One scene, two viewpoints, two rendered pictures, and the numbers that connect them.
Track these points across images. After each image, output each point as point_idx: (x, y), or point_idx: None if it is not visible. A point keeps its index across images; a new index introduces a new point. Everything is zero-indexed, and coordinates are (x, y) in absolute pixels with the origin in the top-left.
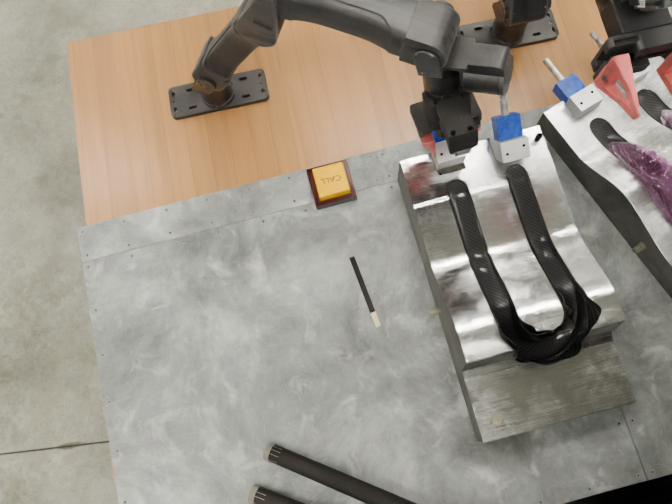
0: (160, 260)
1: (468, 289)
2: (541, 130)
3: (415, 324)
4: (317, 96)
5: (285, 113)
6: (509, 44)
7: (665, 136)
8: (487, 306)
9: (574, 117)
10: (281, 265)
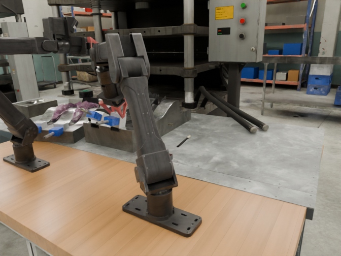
0: (263, 176)
1: (159, 109)
2: (76, 140)
3: (178, 133)
4: (116, 186)
5: (139, 188)
6: (35, 155)
7: (65, 115)
8: (160, 103)
9: (69, 128)
10: (205, 155)
